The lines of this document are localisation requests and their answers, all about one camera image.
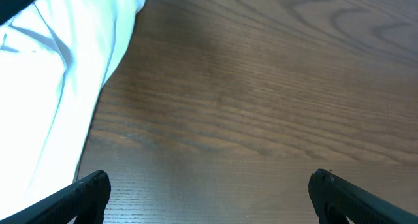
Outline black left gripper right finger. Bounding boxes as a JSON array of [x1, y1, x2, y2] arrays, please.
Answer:
[[308, 169, 417, 224]]

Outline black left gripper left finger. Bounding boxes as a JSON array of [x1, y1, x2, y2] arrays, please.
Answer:
[[1, 170, 111, 224]]

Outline white t-shirt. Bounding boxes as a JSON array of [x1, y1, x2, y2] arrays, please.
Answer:
[[1, 0, 146, 218]]

